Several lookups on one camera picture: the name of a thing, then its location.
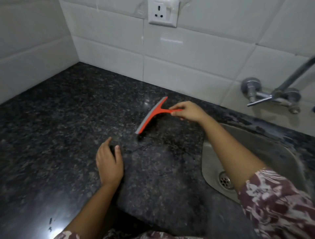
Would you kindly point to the person's right thumb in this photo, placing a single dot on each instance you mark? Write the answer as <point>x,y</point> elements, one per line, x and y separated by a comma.
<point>177,113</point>

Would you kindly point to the person's left thumb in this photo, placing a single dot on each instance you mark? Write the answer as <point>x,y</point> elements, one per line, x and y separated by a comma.
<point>118,154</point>

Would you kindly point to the stainless steel sink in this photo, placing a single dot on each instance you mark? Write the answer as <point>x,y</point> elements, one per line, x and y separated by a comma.
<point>256,160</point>

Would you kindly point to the maroon white patterned garment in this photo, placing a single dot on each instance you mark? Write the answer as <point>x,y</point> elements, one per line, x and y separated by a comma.
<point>273,209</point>

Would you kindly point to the chrome wall tap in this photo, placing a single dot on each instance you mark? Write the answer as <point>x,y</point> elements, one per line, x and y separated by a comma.
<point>275,94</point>

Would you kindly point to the sink drain strainer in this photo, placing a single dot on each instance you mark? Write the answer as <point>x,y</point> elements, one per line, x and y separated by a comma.
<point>226,180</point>

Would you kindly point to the person's left forearm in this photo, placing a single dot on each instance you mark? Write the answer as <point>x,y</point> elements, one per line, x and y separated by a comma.
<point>91,211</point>

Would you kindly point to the orange squeegee with grey blade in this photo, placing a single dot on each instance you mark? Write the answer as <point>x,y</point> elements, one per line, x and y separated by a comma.
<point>153,113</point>

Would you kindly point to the person's left hand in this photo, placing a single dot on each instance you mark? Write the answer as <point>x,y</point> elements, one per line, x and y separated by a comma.
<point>109,166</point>

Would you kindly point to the person's right hand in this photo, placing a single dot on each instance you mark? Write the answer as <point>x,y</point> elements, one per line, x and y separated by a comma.
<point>190,112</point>

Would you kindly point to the white wall power socket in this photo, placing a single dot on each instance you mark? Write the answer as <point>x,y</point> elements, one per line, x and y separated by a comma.
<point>163,11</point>

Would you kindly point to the person's right forearm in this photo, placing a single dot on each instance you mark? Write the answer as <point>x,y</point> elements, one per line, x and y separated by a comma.
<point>231,152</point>

